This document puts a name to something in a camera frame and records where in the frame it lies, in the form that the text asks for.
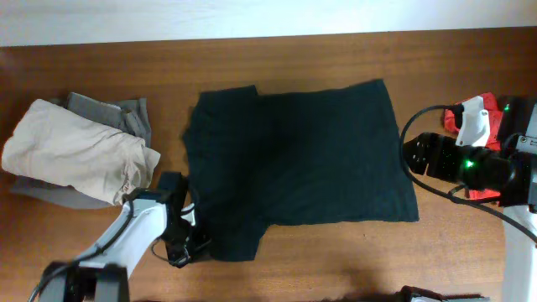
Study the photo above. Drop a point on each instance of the black t-shirt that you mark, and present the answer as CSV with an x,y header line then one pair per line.
x,y
299,158

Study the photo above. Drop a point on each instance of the grey folded garment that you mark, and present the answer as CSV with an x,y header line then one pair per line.
x,y
129,116

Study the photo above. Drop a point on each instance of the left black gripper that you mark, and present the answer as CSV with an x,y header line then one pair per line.
x,y
185,242

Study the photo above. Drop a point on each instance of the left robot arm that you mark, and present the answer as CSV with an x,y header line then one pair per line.
x,y
147,217

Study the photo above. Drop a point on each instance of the red crumpled garment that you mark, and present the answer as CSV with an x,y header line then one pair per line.
x,y
495,116

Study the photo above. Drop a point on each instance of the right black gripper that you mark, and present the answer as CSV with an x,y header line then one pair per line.
x,y
418,151

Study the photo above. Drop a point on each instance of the beige folded garment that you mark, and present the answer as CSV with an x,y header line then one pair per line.
x,y
62,148

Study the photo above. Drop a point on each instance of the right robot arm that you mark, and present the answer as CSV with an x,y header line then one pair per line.
x,y
500,182

